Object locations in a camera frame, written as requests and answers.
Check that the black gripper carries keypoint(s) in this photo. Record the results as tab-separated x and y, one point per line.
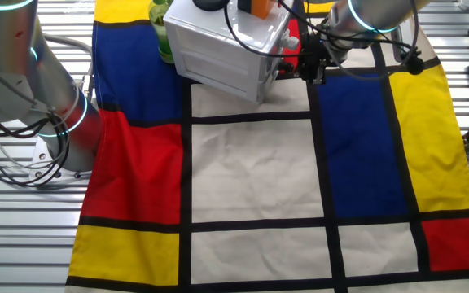
318	49

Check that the white drawer with black knob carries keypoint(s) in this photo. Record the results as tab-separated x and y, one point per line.
269	81

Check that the black drawer knob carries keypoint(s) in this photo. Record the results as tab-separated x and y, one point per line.
286	67

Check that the white drawer knob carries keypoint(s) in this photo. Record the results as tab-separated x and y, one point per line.
290	41

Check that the white drawer cabinet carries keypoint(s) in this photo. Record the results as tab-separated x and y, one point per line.
202	24

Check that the orange black emergency button box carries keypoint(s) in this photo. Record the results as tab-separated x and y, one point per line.
259	7

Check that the colour block tablecloth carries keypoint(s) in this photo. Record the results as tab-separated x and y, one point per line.
255	171

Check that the green plastic bottle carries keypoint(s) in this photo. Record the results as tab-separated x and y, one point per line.
160	36

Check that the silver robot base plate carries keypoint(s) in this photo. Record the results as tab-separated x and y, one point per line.
41	156

